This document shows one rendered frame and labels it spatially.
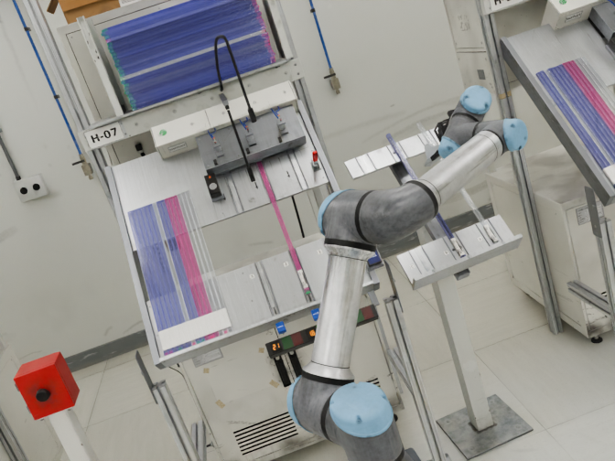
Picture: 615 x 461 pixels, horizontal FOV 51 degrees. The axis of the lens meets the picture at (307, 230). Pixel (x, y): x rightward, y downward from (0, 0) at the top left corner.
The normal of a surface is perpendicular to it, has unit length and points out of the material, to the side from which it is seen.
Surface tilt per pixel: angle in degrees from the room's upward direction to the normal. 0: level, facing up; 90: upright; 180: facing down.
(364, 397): 7
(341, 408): 7
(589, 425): 0
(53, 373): 90
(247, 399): 90
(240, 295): 48
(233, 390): 90
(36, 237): 90
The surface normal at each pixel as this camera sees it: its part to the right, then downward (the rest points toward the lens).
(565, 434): -0.30, -0.91
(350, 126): 0.16, 0.26
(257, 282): -0.09, -0.42
